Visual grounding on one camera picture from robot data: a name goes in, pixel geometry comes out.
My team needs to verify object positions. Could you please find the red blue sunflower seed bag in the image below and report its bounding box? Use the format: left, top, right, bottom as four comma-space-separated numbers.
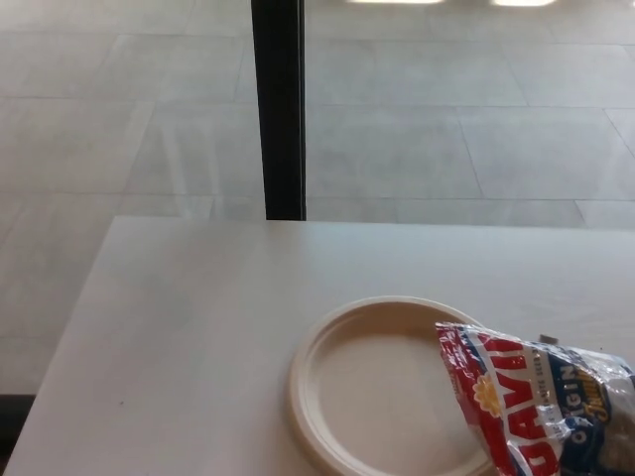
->
435, 320, 635, 476

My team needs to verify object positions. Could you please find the cream round paper plate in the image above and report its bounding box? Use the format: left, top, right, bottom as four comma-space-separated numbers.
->
286, 296, 499, 473

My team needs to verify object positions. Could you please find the black vertical window frame post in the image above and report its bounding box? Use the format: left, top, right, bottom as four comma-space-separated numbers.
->
250, 0, 308, 221

